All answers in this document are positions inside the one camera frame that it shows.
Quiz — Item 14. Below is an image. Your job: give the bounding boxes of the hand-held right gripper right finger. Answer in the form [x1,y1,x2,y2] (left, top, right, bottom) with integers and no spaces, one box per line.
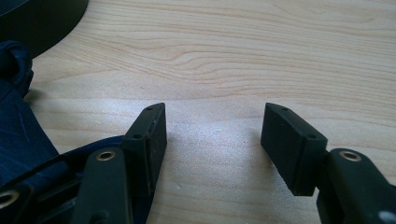
[260,103,329,197]

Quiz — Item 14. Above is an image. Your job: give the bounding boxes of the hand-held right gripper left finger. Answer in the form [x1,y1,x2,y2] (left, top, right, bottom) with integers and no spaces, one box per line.
[120,103,168,200]

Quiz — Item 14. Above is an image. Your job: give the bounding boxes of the dark blue cloth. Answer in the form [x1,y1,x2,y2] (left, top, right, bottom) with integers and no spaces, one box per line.
[0,39,157,224]

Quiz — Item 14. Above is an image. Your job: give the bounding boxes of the black round object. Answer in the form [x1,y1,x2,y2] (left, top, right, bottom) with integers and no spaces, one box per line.
[0,0,90,59]

